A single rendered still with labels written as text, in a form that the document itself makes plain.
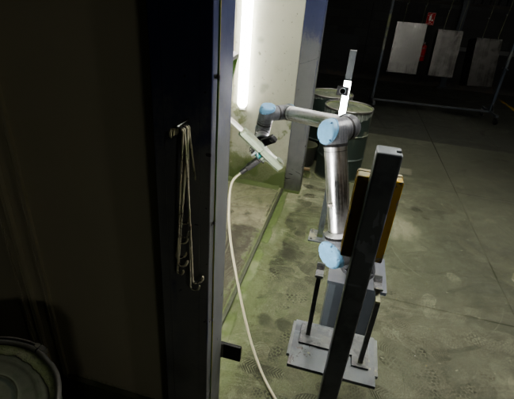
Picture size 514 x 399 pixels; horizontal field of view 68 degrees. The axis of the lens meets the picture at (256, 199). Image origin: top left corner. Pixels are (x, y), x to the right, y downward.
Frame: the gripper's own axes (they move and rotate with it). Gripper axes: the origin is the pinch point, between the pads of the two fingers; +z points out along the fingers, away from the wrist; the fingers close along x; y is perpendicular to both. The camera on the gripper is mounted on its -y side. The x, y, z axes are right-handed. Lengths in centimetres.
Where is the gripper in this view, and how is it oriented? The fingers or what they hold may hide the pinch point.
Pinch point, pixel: (261, 157)
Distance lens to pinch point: 208.3
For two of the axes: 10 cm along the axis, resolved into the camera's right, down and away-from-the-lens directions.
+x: -6.5, -6.2, -4.3
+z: -0.7, 6.2, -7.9
